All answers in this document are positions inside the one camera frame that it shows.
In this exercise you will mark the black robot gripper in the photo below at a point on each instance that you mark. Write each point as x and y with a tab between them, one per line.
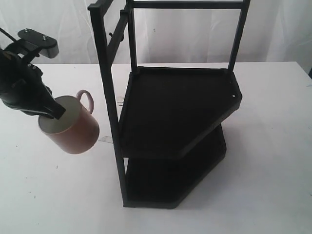
21	88

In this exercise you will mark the pink ceramic mug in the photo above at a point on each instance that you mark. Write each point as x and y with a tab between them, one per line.
77	130

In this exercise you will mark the black two-tier metal rack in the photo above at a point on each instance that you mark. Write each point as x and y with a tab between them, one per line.
168	135

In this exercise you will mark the wrist camera with metal plate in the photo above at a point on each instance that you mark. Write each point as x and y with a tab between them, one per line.
32	40

